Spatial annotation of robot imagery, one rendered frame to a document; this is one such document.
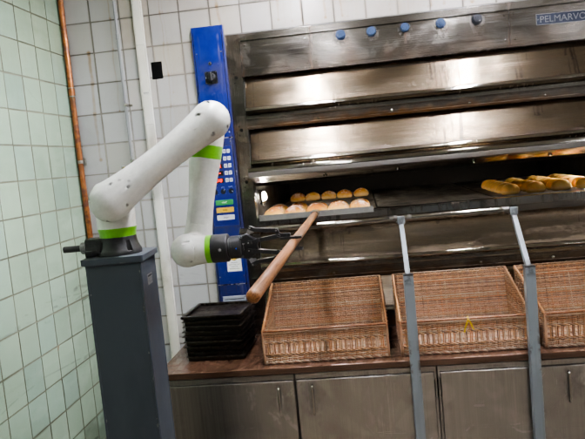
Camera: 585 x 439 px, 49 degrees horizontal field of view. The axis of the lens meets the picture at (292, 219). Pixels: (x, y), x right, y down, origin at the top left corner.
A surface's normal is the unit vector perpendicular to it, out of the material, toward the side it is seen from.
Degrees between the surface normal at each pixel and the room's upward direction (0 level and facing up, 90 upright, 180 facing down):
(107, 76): 90
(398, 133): 70
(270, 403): 90
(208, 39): 90
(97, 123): 90
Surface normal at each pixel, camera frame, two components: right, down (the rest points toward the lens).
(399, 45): -0.11, 0.11
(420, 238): -0.13, -0.24
